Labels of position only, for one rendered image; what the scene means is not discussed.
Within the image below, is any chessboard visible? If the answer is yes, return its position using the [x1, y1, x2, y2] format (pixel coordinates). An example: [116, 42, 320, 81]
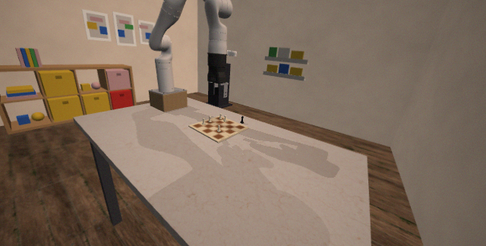
[188, 116, 249, 143]

